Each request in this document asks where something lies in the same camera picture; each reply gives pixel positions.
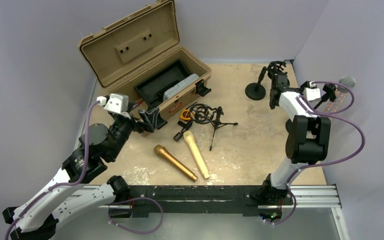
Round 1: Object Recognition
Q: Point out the red clear screwdriver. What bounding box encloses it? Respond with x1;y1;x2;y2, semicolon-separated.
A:
128;100;144;112

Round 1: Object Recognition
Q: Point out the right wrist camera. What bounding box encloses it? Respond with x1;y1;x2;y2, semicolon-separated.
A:
303;87;322;102

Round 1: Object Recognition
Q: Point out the black round base stand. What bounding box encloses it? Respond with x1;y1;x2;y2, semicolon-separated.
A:
244;60;291;101

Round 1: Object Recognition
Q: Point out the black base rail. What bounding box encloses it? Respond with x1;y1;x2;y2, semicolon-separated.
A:
109;184;296;219

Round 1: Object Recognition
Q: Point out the black toolbox tray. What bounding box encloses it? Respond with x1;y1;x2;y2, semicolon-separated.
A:
134;59;190;109

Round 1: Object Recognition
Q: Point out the yellow tape measure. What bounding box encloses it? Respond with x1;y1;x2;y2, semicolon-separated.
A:
179;109;191;122

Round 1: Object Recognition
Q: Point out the brown microphone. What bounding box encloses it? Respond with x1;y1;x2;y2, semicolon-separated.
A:
153;144;198;182

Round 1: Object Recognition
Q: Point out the black tripod microphone stand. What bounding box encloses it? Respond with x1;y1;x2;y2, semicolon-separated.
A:
189;103;239;151

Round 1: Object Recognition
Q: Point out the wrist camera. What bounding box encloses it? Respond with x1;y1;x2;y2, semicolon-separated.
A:
103;93;129;115
303;87;322;102

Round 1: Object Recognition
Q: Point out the black stand for silver microphone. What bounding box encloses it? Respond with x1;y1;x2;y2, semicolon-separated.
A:
313;83;337;110

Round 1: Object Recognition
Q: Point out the silver glitter microphone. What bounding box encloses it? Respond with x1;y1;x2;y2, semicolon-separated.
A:
324;76;356;113

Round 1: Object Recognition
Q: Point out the tan plastic toolbox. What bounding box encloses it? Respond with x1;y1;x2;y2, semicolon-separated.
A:
78;0;212;126

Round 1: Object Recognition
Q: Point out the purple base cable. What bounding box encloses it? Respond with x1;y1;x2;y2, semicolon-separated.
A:
108;197;165;235

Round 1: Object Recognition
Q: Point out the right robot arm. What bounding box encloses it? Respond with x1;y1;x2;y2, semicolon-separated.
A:
247;73;331;202

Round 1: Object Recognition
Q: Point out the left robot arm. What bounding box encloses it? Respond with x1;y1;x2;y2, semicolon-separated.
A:
2;108;160;240

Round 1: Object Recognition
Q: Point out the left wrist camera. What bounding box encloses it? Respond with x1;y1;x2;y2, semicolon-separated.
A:
103;93;129;115

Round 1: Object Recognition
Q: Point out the grey plastic case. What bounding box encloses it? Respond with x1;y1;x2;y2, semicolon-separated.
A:
163;73;199;102

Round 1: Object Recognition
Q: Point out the black cylindrical tool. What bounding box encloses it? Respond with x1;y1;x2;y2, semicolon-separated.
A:
173;120;193;142

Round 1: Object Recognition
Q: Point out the cream microphone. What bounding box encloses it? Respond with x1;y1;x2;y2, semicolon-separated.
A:
183;130;210;180

